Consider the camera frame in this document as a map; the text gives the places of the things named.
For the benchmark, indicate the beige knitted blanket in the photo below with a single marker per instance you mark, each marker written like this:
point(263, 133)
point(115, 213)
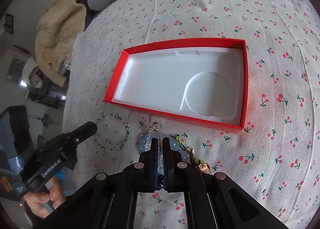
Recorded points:
point(57, 30)

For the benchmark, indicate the green beaded cord charm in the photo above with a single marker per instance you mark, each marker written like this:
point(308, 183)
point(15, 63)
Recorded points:
point(188, 151)

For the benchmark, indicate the left hand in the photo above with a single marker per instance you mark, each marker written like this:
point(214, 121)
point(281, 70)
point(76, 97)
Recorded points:
point(35, 200)

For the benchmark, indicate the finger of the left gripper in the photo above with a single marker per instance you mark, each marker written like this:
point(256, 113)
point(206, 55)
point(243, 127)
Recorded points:
point(83, 132)

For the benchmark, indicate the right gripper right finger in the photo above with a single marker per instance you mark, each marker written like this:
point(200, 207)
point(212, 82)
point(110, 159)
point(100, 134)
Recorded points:
point(172, 177)

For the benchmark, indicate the red jewelry box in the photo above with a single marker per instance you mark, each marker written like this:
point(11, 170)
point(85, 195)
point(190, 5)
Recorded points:
point(197, 81)

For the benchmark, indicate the cherry print bed sheet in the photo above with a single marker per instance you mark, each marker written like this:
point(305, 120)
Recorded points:
point(274, 157)

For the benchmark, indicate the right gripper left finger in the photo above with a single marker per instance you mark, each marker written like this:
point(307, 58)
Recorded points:
point(148, 174)

